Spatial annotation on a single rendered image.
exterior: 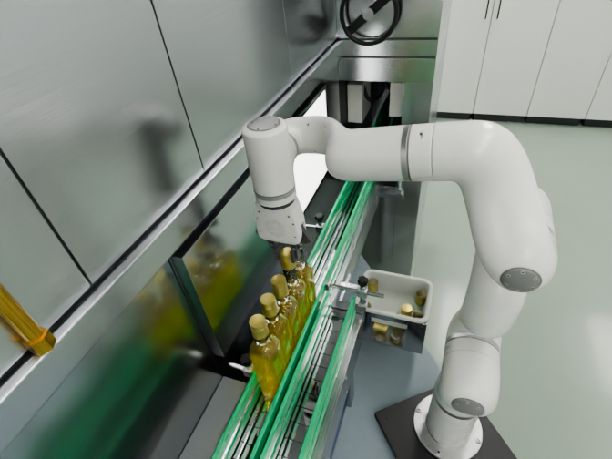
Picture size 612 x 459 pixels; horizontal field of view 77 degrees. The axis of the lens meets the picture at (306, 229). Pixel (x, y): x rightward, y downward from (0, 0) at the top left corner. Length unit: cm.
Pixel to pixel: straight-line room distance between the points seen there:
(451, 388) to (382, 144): 55
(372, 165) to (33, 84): 46
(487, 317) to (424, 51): 107
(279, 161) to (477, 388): 60
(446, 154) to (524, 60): 394
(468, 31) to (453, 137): 383
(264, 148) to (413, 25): 101
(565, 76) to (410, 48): 314
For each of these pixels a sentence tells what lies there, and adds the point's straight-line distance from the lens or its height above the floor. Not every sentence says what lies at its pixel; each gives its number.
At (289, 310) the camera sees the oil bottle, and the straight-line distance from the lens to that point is 92.
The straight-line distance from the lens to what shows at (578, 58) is 459.
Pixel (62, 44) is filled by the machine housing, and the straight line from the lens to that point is 60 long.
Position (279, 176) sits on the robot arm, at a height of 159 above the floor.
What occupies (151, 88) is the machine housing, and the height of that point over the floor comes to 177.
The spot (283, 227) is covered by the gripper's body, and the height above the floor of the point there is 147.
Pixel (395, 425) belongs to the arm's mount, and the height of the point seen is 78.
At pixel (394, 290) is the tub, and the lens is 135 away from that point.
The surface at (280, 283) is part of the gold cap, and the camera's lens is 87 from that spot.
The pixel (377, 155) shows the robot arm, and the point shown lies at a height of 166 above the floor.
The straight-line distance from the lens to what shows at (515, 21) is 441.
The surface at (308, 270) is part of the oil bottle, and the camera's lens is 99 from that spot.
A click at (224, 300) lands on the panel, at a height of 129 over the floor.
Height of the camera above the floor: 197
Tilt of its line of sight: 40 degrees down
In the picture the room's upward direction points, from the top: 7 degrees counter-clockwise
